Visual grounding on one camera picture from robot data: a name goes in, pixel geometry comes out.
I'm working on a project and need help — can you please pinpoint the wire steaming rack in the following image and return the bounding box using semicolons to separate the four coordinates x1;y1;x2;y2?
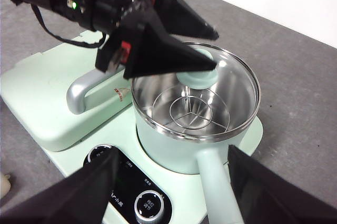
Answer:
151;94;230;134

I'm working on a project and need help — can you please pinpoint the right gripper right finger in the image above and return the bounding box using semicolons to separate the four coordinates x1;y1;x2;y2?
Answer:
227;144;337;224

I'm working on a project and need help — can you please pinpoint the mint green handled steamer pot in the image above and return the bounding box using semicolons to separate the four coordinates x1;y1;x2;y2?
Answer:
135;41;261;224

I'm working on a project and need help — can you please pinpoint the silver control knob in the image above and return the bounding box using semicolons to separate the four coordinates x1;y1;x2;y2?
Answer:
83;143;119;172
133;189;166;221

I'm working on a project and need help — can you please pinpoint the glass pot lid green knob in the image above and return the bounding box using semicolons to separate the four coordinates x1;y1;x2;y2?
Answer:
130;41;261;140

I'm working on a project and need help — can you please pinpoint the mint green breakfast machine base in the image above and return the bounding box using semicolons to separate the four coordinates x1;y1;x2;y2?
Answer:
47;114;264;224

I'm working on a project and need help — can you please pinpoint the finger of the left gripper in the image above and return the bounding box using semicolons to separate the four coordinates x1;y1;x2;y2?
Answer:
123;22;218;80
155;0;219;41

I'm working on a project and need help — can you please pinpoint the silver grill lid handle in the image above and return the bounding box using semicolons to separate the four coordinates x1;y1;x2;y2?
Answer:
66;70;132;115

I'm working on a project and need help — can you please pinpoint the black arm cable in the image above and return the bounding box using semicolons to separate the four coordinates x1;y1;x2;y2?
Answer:
30;4;106;50

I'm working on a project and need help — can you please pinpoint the mint green grill lid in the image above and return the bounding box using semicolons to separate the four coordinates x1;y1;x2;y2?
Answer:
0;30;140;152

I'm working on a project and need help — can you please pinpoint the black control panel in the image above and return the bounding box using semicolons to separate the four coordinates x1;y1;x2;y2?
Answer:
83;143;172;224

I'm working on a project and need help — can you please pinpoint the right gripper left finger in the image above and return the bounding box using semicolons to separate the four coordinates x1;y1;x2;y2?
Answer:
0;147;121;224

